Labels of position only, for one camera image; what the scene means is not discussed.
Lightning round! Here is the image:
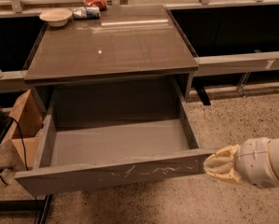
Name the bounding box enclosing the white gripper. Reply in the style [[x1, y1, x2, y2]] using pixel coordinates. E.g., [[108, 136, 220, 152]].
[[203, 137, 279, 189]]

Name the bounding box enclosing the grey top drawer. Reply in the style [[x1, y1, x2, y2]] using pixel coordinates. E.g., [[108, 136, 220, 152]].
[[15, 77, 211, 196]]

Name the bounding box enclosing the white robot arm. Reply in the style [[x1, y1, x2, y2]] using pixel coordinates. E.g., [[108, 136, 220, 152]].
[[203, 137, 279, 189]]

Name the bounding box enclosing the grey drawer cabinet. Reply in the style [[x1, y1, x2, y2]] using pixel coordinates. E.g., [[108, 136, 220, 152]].
[[22, 5, 200, 110]]

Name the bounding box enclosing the cardboard box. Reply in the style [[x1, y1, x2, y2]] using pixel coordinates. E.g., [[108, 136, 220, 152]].
[[2, 90, 44, 168]]

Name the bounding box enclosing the red snack bag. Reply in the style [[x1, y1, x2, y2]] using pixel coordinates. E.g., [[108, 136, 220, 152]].
[[84, 0, 107, 10]]

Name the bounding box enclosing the white bowl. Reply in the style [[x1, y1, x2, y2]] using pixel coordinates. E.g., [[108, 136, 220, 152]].
[[39, 7, 72, 27]]

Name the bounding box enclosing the black table frame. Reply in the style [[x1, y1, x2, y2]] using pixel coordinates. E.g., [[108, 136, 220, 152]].
[[0, 195, 53, 224]]

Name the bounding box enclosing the black cable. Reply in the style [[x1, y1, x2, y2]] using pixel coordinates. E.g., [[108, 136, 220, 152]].
[[0, 115, 30, 186]]

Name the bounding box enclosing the grey metal rail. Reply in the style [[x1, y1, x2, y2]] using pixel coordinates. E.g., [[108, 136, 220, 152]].
[[0, 51, 279, 95]]

